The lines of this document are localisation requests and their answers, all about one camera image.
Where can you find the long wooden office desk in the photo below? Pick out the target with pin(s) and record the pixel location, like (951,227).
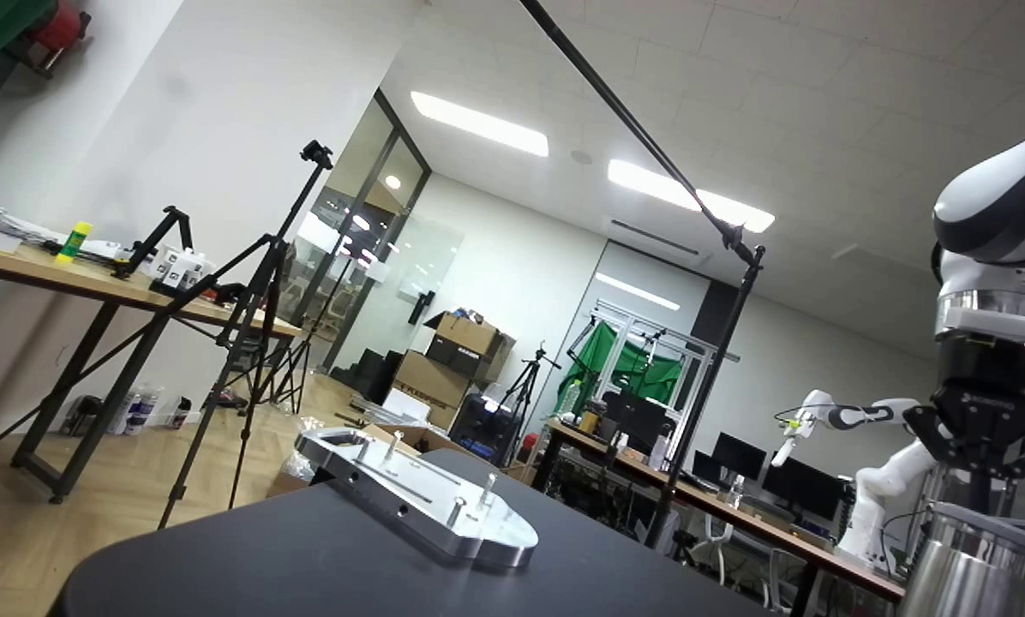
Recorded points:
(815,561)

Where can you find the small black tripod background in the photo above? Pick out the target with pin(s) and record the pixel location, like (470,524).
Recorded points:
(521,388)

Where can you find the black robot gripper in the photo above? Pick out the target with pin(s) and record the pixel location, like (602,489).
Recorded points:
(975,423)

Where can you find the black computer monitor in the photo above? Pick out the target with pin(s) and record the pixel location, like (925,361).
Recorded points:
(639,418)

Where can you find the black camera tripod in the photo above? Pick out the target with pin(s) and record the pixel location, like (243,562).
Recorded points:
(238,300)

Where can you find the green cloth on rack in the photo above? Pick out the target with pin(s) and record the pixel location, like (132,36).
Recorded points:
(602,356)

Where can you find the stacked cardboard boxes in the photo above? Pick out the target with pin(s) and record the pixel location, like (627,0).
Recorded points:
(462,353)

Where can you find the yellow green small bottle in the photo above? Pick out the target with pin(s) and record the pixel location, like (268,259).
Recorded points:
(73,242)

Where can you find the steel flask with white lid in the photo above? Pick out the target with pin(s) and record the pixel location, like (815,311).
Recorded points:
(969,568)

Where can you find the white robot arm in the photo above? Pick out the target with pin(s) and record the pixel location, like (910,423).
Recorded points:
(979,250)

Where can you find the aluminium machined plate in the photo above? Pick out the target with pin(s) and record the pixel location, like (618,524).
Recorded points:
(461,523)

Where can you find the black diagonal boom pole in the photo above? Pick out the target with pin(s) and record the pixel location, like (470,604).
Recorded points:
(707,303)

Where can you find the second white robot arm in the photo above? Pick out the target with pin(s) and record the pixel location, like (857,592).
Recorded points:
(876,483)

